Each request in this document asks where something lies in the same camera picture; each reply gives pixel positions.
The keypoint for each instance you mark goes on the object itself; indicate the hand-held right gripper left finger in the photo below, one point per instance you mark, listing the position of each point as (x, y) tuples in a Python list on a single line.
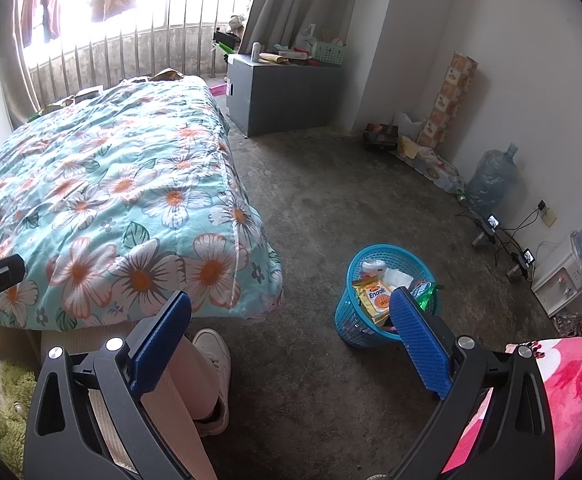
[(158, 345)]

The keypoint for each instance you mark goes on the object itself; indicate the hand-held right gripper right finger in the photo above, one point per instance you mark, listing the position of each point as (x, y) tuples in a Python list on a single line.
[(421, 340)]

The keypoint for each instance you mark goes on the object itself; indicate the yellow biscuit packet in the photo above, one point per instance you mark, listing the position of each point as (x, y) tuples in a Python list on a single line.
[(373, 302)]

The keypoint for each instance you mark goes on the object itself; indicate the white tissue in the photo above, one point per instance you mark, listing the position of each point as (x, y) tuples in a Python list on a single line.
[(397, 278)]

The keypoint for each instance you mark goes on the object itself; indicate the blue plastic mesh basket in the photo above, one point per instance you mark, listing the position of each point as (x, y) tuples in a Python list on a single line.
[(351, 320)]

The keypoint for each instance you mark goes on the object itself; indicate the white paper cup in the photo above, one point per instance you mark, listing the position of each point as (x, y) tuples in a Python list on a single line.
[(373, 266)]

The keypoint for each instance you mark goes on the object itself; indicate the person's leg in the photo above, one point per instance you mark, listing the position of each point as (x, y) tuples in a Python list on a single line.
[(191, 380)]

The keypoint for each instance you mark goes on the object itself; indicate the white shoe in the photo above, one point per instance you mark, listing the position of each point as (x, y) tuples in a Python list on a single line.
[(215, 355)]

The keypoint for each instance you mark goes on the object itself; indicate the beige mattress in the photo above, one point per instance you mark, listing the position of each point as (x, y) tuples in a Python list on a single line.
[(71, 332)]

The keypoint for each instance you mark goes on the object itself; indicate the white water dispenser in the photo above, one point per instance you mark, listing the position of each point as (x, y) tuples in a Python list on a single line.
[(556, 280)]

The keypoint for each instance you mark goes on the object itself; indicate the dark red snack packet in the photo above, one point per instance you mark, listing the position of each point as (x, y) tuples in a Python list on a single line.
[(571, 322)]

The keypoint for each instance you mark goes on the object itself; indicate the pink floral blanket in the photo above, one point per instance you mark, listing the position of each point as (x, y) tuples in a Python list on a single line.
[(566, 400)]

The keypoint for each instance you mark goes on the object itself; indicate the teal floral blanket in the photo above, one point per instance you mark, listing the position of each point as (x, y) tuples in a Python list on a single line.
[(121, 160)]

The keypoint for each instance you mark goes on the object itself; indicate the yellow green snack packet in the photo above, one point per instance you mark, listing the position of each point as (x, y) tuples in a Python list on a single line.
[(53, 108)]

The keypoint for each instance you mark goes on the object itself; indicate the white printed plastic bag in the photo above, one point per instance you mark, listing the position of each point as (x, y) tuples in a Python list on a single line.
[(438, 167)]

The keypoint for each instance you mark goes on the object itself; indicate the empty blue water jug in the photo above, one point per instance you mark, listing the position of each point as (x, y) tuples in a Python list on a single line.
[(491, 180)]

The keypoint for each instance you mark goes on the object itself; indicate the yellow bag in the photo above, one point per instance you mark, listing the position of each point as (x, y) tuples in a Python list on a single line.
[(408, 147)]

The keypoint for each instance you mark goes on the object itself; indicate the white printed snack packet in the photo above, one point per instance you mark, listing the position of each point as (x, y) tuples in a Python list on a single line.
[(88, 93)]

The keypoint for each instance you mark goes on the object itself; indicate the tall patterned cardboard box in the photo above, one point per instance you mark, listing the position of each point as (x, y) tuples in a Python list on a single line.
[(448, 100)]

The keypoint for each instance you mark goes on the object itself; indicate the balcony railing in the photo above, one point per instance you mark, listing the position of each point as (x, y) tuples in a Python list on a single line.
[(136, 55)]

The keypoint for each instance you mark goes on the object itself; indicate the brown crumpled bag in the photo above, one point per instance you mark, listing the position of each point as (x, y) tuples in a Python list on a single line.
[(168, 75)]

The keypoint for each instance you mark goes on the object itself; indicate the pink dustpan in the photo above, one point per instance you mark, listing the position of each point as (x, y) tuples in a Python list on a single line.
[(218, 91)]

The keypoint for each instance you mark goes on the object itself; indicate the pink hanging pants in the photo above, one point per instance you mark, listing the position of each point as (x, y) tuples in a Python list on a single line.
[(46, 5)]

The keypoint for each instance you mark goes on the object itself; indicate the grey cabinet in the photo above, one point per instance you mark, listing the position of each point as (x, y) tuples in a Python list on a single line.
[(281, 95)]

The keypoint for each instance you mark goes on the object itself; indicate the green plastic crate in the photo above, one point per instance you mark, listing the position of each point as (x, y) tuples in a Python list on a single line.
[(327, 52)]

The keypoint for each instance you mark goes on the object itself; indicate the white bottle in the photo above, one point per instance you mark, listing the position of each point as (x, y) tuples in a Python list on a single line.
[(256, 51)]

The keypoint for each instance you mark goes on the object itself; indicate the yellow papers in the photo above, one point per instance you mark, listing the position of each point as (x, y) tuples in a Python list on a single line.
[(273, 57)]

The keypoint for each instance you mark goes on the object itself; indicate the black green device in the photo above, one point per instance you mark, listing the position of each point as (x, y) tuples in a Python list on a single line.
[(223, 40)]

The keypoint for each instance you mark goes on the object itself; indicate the translucent plastic bag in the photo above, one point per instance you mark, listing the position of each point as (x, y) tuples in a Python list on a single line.
[(310, 35)]

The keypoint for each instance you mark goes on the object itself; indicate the small camera on tripod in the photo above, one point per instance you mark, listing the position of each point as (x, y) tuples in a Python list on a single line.
[(488, 227), (523, 262)]

